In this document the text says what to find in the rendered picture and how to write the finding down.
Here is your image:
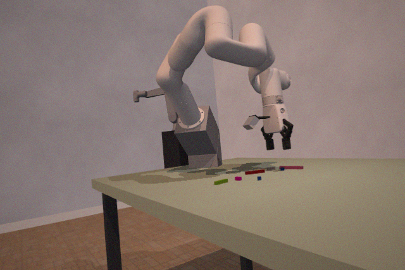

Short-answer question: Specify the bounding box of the lime green rod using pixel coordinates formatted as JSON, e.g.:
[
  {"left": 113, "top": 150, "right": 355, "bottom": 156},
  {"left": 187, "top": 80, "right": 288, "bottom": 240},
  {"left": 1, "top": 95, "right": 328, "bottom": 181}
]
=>
[{"left": 214, "top": 179, "right": 228, "bottom": 185}]

